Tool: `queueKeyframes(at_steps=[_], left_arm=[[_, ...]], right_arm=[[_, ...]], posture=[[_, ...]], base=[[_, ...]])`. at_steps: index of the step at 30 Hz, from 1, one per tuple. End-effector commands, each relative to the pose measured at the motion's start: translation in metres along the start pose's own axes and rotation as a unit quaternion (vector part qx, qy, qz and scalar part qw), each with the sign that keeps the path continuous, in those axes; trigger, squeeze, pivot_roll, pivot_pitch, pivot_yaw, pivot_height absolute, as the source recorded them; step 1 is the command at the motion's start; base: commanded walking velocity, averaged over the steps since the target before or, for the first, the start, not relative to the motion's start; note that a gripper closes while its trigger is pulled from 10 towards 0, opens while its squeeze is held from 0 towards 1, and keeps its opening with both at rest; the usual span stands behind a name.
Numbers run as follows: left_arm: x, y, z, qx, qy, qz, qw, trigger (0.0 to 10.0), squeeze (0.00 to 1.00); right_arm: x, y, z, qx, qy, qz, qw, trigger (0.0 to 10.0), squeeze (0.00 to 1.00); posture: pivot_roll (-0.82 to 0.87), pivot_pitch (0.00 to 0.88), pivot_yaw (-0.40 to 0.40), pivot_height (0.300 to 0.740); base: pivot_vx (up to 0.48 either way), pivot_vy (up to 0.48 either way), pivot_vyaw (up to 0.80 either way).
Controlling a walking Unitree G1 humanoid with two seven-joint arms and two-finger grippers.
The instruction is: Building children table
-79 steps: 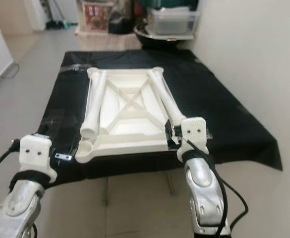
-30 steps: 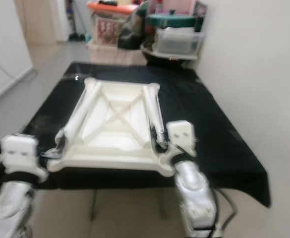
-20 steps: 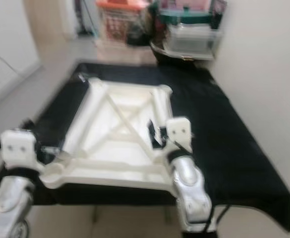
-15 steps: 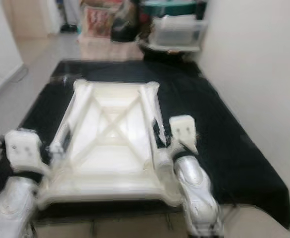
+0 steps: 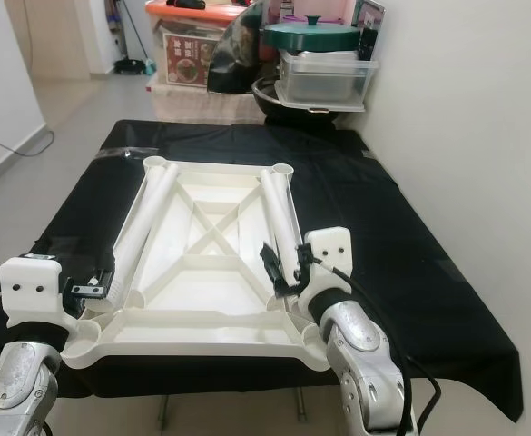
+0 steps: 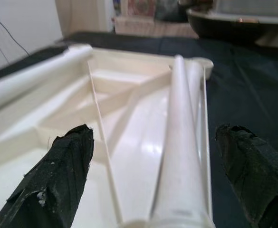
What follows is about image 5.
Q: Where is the pink board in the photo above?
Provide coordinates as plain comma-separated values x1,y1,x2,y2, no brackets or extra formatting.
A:
292,0,357,28

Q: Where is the black tablecloth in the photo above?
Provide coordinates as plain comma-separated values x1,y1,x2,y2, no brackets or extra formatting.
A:
0,119,525,428

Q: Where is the black wok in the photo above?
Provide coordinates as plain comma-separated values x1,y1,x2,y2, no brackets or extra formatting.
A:
251,77,339,128

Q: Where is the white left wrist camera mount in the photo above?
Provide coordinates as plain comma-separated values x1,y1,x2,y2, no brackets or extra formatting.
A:
0,255,84,351

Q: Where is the black dustpan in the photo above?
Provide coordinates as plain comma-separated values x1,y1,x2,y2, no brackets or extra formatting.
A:
115,57,157,75

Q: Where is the clear tape strip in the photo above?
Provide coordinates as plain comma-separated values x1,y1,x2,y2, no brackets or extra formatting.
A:
93,148,148,163

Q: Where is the white plastic tray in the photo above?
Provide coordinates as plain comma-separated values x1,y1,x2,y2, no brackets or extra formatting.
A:
270,86,366,114

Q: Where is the thin black broom stick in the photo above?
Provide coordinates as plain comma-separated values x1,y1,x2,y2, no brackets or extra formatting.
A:
120,0,148,63

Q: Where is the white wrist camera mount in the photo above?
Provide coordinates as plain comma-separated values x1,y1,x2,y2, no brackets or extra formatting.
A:
0,255,84,351
292,227,354,319

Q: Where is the glossy black plastic bag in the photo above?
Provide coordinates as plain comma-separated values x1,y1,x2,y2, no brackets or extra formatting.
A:
208,9,270,94

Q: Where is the clear storage box orange lid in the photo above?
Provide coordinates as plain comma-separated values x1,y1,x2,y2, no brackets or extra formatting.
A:
145,0,252,87

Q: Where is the dark green pot lid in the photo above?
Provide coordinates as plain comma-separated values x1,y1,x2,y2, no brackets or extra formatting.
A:
262,15,361,53

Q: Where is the red printed food carton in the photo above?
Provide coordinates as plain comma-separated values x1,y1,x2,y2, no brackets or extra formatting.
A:
163,32,217,86

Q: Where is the clear plastic container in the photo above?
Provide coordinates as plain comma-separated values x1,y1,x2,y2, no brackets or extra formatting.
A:
279,50,379,103

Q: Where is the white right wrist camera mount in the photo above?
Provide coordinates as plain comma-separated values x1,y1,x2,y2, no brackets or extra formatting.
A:
292,227,354,319

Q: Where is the white plastic children table top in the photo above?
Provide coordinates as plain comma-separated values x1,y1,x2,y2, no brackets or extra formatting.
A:
64,156,339,373

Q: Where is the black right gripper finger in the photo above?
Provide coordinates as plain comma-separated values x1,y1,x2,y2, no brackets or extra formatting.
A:
259,242,295,293

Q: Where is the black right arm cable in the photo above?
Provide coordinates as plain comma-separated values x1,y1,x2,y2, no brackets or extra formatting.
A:
310,254,443,436

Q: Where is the thin black wall cable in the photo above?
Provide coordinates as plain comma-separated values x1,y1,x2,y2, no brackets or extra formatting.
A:
0,121,55,163

